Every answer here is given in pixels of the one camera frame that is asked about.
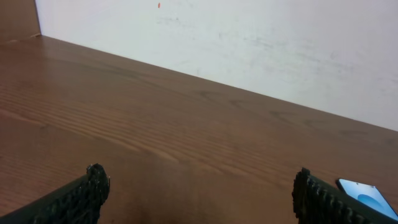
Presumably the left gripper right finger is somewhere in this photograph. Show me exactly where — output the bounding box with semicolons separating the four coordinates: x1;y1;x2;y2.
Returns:
292;168;397;224

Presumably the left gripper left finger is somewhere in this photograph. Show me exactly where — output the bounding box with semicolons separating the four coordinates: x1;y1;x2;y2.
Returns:
1;164;110;224

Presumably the blue screen Galaxy smartphone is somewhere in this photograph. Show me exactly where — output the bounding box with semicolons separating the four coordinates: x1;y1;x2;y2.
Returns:
336;179;397;220

